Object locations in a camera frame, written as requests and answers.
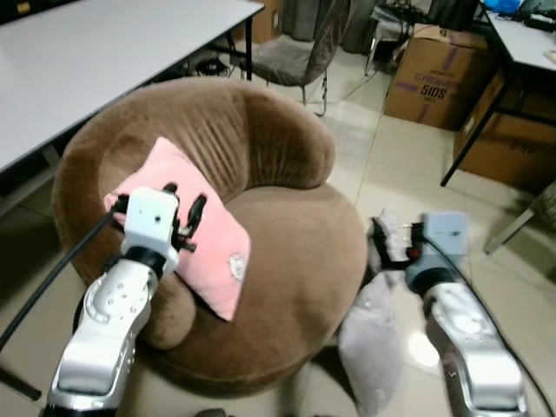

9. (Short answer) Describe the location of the pink square pillow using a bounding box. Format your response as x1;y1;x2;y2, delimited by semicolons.
104;136;253;322

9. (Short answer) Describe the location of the grey fuzzy pillow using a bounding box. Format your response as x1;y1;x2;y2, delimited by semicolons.
338;214;411;417

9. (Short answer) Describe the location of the brown round plush sofa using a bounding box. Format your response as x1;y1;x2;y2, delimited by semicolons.
50;76;370;397

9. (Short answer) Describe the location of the grey wicker chair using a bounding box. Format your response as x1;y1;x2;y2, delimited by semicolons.
483;181;556;255

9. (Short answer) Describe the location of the large white table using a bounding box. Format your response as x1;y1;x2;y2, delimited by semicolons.
0;0;265;175

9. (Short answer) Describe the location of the plain brown cardboard box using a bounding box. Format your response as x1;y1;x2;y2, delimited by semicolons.
453;73;556;195

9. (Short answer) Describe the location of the cardboard box with purple print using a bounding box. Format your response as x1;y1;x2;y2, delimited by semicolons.
383;23;497;132

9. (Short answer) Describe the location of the grey woven metal-leg chair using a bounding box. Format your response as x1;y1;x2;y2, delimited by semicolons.
250;0;354;117

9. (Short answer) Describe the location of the white desk with black legs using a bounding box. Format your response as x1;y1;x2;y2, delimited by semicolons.
440;9;556;189

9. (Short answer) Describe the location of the black device on desk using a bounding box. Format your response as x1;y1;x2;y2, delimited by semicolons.
521;11;556;33

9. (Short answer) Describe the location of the blue object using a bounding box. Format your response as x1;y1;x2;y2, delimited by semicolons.
486;0;527;15

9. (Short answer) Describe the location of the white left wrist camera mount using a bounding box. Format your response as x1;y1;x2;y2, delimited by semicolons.
123;187;182;254

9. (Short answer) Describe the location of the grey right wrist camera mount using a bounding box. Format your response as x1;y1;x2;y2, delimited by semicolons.
420;212;471;263

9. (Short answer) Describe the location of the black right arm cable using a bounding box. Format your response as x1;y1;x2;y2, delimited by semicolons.
426;233;556;417

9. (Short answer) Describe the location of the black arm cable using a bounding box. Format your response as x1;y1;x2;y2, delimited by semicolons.
426;233;556;417
0;207;128;350

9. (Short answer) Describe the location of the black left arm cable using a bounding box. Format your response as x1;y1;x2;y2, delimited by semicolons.
0;207;128;350

